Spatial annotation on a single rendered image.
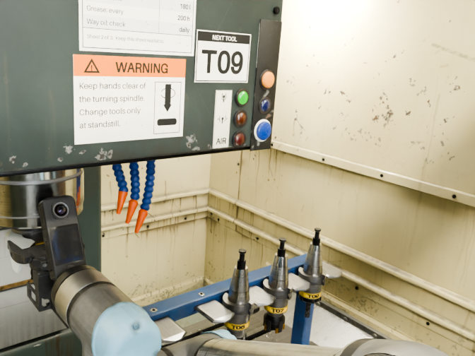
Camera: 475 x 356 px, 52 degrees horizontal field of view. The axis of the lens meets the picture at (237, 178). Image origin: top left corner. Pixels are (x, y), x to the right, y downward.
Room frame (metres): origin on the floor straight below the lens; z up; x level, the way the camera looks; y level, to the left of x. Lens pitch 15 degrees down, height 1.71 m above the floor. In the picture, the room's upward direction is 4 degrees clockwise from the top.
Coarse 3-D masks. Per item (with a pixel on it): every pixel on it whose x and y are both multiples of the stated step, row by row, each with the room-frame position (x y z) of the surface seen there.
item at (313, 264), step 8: (312, 248) 1.00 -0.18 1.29; (320, 248) 1.00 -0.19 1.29; (312, 256) 0.99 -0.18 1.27; (320, 256) 1.00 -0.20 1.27; (304, 264) 1.01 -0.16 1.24; (312, 264) 0.99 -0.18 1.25; (320, 264) 0.99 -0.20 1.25; (304, 272) 1.00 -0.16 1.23; (312, 272) 0.99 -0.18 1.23; (320, 272) 0.99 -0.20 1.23
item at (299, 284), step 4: (288, 276) 0.99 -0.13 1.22; (292, 276) 0.99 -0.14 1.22; (296, 276) 0.99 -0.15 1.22; (292, 280) 0.97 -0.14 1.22; (296, 280) 0.97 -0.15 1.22; (300, 280) 0.97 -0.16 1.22; (304, 280) 0.98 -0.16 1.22; (296, 284) 0.96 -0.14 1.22; (300, 284) 0.96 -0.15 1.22; (304, 284) 0.96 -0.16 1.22; (308, 284) 0.96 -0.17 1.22; (296, 288) 0.94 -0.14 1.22; (300, 288) 0.94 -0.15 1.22; (304, 288) 0.94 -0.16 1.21; (308, 288) 0.95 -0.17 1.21
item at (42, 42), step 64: (0, 0) 0.52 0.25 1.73; (64, 0) 0.56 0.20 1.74; (256, 0) 0.75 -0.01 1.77; (0, 64) 0.52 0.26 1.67; (64, 64) 0.56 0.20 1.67; (192, 64) 0.68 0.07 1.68; (256, 64) 0.76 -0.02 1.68; (0, 128) 0.52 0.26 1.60; (64, 128) 0.56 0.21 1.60; (192, 128) 0.68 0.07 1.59
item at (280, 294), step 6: (264, 282) 0.94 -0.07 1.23; (288, 282) 0.95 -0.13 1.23; (264, 288) 0.92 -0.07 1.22; (270, 288) 0.91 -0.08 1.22; (288, 288) 0.92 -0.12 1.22; (276, 294) 0.90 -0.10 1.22; (282, 294) 0.90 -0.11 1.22; (288, 294) 0.92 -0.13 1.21; (276, 300) 0.90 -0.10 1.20; (282, 300) 0.90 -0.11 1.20
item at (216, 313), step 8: (200, 304) 0.84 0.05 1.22; (208, 304) 0.84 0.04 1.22; (216, 304) 0.85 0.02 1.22; (200, 312) 0.82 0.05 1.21; (208, 312) 0.82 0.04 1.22; (216, 312) 0.82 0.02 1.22; (224, 312) 0.82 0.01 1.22; (232, 312) 0.82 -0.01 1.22; (216, 320) 0.79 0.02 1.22; (224, 320) 0.80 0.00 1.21
